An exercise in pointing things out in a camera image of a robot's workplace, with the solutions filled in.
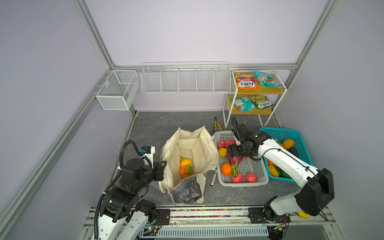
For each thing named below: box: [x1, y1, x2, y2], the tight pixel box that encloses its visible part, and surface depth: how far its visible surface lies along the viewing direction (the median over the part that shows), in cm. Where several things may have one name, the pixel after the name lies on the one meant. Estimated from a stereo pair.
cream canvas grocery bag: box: [158, 126, 219, 204], surface depth 76 cm
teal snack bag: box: [230, 96, 256, 113], surface depth 101 cm
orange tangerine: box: [221, 163, 232, 176], surface depth 86 cm
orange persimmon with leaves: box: [180, 164, 192, 177], surface depth 82 cm
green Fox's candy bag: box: [247, 94, 275, 110], surface depth 103 cm
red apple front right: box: [246, 173, 258, 183], surface depth 82 cm
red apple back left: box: [217, 140, 225, 149], surface depth 98 cm
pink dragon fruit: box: [228, 152, 243, 169], surface depth 86 cm
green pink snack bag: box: [253, 71, 283, 87], surface depth 88 cm
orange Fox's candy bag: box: [234, 72, 259, 90], surface depth 88 cm
